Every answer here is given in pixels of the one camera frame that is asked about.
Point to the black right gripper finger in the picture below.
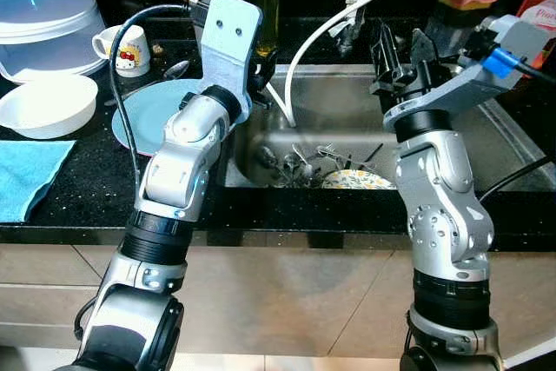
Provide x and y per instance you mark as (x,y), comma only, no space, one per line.
(426,49)
(387,58)

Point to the translucent plastic food cover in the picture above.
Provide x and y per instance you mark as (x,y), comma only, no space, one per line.
(48,15)

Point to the blue cloth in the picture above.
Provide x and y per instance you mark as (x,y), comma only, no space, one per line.
(26,175)

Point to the stainless steel sink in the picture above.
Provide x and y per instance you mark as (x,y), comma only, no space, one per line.
(512,141)

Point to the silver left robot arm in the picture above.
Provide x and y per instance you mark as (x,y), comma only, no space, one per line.
(187,145)

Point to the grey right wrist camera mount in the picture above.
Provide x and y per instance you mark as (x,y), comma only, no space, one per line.
(469,89)

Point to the metal faucet with white tape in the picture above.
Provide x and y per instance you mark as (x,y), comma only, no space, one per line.
(356,6)

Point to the beige kitchen cabinet front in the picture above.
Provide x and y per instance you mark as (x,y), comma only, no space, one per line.
(295,301)

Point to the floral plate with blue rim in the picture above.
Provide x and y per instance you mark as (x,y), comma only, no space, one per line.
(356,181)

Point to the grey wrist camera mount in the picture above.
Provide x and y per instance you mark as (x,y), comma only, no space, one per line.
(469,89)
(230,32)

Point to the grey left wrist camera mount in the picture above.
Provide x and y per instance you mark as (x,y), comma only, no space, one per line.
(230,32)

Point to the white bowl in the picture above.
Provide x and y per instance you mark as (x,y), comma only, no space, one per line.
(48,106)

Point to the white cartoon print mug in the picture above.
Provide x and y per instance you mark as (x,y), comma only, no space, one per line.
(130,49)

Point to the glass oil bottle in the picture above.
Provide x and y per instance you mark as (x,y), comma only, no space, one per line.
(266,6)

